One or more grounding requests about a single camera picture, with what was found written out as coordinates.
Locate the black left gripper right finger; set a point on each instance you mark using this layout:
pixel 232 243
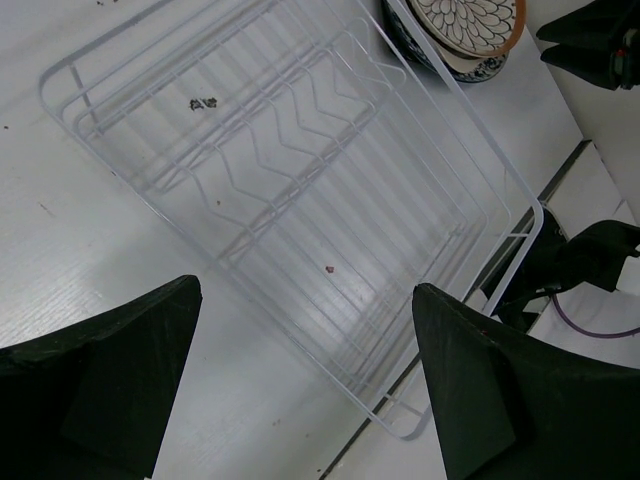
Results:
pixel 508 406

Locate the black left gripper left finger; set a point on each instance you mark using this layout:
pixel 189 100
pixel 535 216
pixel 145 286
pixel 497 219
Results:
pixel 93 400

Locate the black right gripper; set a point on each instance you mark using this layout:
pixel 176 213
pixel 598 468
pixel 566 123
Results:
pixel 613 22

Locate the orange rimmed petal pattern plate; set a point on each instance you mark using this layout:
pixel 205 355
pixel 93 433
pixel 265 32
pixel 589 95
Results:
pixel 475 28

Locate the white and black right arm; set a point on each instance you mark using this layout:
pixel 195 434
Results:
pixel 598 43

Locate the blue and white patterned plate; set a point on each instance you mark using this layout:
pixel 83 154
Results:
pixel 412 52

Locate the cream plate with blue centre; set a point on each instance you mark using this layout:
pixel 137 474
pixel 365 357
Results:
pixel 459 62

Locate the white wire dish rack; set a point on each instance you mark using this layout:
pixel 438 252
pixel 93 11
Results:
pixel 294 148

